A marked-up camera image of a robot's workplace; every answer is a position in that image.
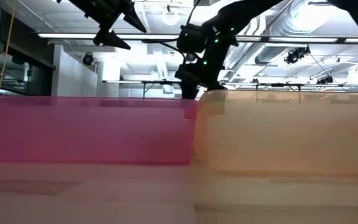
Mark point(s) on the pink translucent plastic bin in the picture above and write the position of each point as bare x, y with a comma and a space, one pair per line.
73, 130

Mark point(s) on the black-legged background table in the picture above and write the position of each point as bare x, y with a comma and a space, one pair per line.
278, 85
154, 82

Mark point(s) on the black ceiling camera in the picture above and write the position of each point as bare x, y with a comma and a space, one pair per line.
88, 59

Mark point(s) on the black ceiling-hung device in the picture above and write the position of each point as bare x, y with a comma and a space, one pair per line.
295, 55

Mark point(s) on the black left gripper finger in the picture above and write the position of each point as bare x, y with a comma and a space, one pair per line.
134, 18
110, 41

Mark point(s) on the long ceiling strip light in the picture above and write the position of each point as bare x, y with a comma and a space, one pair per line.
306, 39
73, 35

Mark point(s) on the orange translucent plastic bin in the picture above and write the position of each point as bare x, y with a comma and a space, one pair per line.
291, 133

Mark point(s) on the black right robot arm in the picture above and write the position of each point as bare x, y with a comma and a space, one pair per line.
244, 12

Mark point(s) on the round ceiling lamp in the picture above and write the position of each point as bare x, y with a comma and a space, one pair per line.
170, 17

